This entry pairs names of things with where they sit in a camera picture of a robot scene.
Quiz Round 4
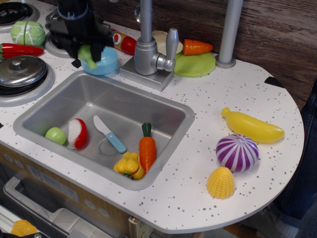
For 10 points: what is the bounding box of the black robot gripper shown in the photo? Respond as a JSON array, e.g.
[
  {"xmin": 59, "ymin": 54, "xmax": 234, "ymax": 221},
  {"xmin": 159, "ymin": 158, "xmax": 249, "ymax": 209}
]
[{"xmin": 46, "ymin": 0, "xmax": 114, "ymax": 62}]

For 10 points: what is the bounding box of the green toy broccoli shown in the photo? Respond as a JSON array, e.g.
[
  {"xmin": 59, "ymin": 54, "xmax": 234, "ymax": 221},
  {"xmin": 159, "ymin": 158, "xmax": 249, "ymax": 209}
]
[{"xmin": 77, "ymin": 45, "xmax": 98, "ymax": 69}]

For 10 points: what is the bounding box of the blue plastic bowl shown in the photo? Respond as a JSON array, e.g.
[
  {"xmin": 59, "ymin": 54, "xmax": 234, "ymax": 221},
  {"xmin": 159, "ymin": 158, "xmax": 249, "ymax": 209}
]
[{"xmin": 80, "ymin": 47, "xmax": 118, "ymax": 76}]

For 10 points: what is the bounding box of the cream plastic bowl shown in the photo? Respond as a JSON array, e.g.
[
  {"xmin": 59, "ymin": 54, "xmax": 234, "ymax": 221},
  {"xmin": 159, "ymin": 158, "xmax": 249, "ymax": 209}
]
[{"xmin": 152, "ymin": 30, "xmax": 183, "ymax": 56}]

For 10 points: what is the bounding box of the red ketchup bottle toy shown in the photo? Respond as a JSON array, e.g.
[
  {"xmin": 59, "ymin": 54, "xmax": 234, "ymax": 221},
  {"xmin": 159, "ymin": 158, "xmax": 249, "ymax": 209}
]
[{"xmin": 111, "ymin": 29, "xmax": 137, "ymax": 55}]

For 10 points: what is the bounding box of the silver toy faucet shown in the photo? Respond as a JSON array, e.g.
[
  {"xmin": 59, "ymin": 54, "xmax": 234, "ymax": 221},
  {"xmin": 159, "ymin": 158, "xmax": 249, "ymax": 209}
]
[{"xmin": 120, "ymin": 0, "xmax": 179, "ymax": 91}]

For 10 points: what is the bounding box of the green toy cabbage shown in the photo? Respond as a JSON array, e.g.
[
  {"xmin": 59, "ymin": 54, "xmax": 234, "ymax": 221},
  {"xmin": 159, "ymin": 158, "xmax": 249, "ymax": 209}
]
[{"xmin": 10, "ymin": 21, "xmax": 46, "ymax": 47}]

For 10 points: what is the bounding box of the steel pot lid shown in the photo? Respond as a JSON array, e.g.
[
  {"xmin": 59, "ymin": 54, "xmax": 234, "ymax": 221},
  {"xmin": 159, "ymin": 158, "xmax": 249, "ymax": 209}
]
[{"xmin": 0, "ymin": 55, "xmax": 48, "ymax": 88}]

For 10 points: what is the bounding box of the red white toy apple slice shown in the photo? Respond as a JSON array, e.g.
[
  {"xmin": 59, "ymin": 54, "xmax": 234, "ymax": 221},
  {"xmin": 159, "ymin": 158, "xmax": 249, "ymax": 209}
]
[{"xmin": 68, "ymin": 119, "xmax": 89, "ymax": 150}]

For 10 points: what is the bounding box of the red toy chili pepper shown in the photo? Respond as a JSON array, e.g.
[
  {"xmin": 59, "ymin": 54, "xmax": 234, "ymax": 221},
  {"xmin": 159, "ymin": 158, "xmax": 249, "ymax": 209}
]
[{"xmin": 0, "ymin": 43, "xmax": 44, "ymax": 60}]

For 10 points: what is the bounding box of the silver sink basin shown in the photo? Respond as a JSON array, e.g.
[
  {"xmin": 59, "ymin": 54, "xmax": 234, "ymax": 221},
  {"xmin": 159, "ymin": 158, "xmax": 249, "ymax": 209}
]
[{"xmin": 13, "ymin": 71, "xmax": 195, "ymax": 190}]

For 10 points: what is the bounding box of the black coil burner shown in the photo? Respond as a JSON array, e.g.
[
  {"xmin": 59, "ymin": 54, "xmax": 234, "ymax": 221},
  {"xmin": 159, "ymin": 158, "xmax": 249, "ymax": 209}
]
[{"xmin": 0, "ymin": 2, "xmax": 40, "ymax": 33}]

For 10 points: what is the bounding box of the green toy apple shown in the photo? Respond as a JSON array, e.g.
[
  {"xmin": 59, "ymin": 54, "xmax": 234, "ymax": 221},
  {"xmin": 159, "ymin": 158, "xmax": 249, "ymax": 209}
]
[{"xmin": 45, "ymin": 127, "xmax": 67, "ymax": 145}]

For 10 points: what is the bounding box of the orange toy carrot half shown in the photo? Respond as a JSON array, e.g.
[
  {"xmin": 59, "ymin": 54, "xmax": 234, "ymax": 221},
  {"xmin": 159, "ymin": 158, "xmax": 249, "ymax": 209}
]
[{"xmin": 183, "ymin": 39, "xmax": 213, "ymax": 56}]

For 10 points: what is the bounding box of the front stove burner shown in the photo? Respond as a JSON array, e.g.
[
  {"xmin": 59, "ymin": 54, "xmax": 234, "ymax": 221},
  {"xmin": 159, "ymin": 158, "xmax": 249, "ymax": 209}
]
[{"xmin": 0, "ymin": 63, "xmax": 54, "ymax": 107}]

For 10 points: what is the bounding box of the green plastic plate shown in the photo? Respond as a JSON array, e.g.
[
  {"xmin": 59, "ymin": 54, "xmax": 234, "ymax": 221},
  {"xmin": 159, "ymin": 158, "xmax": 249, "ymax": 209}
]
[{"xmin": 174, "ymin": 53, "xmax": 216, "ymax": 77}]

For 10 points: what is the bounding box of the yellow toy bell pepper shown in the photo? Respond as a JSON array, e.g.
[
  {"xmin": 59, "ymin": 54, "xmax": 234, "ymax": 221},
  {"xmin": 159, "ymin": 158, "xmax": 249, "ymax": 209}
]
[{"xmin": 113, "ymin": 152, "xmax": 145, "ymax": 180}]

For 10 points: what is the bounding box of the grey vertical pole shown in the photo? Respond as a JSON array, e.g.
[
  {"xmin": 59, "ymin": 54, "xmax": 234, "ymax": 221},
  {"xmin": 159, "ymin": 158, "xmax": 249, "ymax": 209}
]
[{"xmin": 215, "ymin": 0, "xmax": 244, "ymax": 69}]

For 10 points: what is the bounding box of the yellow toy banana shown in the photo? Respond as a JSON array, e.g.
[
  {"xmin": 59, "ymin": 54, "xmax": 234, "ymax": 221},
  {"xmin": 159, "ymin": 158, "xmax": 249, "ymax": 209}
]
[{"xmin": 221, "ymin": 107, "xmax": 285, "ymax": 143}]

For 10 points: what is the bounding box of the purple striped toy onion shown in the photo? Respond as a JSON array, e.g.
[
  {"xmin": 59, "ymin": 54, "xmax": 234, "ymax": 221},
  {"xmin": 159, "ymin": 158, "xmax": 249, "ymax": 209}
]
[{"xmin": 216, "ymin": 134, "xmax": 259, "ymax": 172}]

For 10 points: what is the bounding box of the yellow toy corn piece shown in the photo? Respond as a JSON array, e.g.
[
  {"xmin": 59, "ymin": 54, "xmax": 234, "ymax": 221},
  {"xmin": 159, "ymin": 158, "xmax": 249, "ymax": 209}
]
[{"xmin": 207, "ymin": 167, "xmax": 235, "ymax": 199}]

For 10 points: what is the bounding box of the yellow toy on floor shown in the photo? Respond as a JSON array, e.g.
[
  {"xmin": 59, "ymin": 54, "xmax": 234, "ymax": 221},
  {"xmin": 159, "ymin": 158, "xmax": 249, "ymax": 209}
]
[{"xmin": 10, "ymin": 220, "xmax": 38, "ymax": 237}]

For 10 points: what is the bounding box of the person in blue jeans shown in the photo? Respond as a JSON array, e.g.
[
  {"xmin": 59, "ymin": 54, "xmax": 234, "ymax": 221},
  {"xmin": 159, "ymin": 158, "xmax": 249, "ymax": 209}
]
[{"xmin": 272, "ymin": 81, "xmax": 317, "ymax": 238}]

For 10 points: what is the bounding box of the blue handled toy knife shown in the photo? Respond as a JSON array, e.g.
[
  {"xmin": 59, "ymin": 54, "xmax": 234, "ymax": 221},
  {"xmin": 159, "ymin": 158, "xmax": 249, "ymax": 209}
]
[{"xmin": 93, "ymin": 115, "xmax": 127, "ymax": 154}]

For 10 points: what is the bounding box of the oven door handle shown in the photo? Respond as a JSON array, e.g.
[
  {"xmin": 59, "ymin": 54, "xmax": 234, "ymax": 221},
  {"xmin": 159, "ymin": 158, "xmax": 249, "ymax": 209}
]
[{"xmin": 3, "ymin": 177, "xmax": 70, "ymax": 238}]

